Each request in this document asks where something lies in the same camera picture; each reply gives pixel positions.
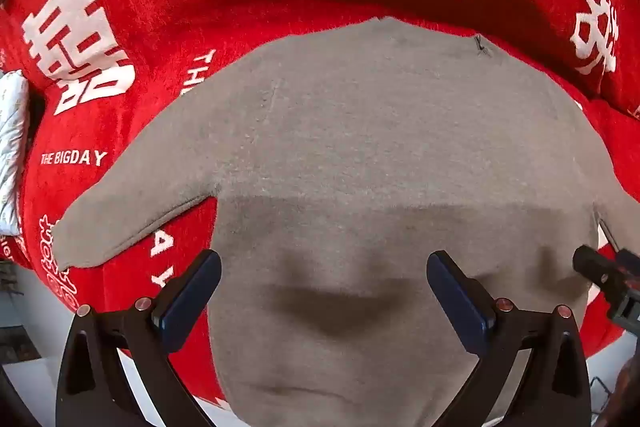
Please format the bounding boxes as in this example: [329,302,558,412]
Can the grey knit sweater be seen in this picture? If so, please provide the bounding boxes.
[50,17,640,427]

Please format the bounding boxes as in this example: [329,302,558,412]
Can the white quilted cloth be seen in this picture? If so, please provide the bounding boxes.
[0,69,31,238]

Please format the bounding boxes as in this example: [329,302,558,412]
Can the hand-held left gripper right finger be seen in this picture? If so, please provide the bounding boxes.
[426,250,593,427]

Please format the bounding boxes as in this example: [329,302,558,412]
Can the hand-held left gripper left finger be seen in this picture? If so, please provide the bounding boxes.
[55,249,223,427]

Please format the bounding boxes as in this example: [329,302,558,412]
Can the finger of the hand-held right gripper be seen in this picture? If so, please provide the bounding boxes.
[572,245,621,303]

